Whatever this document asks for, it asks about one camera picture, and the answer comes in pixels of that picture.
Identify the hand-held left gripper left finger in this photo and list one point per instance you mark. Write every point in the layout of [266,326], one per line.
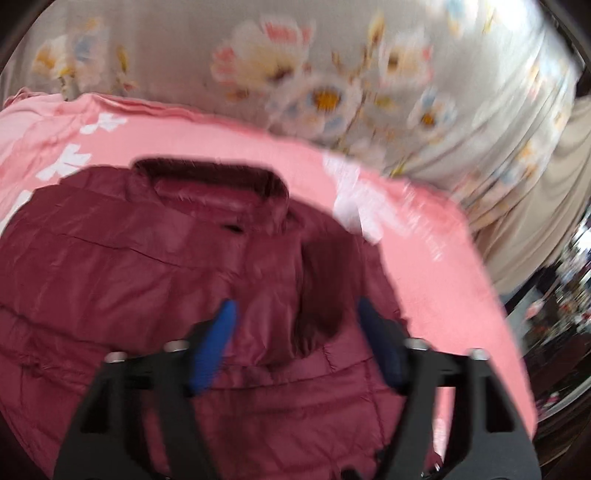
[217,339]

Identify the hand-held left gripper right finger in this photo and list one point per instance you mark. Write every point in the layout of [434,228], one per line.
[381,341]

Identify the maroon puffer jacket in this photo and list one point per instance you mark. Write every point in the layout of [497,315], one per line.
[138,267]

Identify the pink blanket with white print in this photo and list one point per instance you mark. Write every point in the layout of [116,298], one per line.
[443,258]

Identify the cluttered shelves of goods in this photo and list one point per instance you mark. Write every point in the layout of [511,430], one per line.
[561,295]

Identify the beige cloth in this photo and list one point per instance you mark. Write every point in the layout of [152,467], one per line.
[535,221]

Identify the grey floral bedsheet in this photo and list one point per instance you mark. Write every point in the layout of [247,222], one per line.
[184,60]

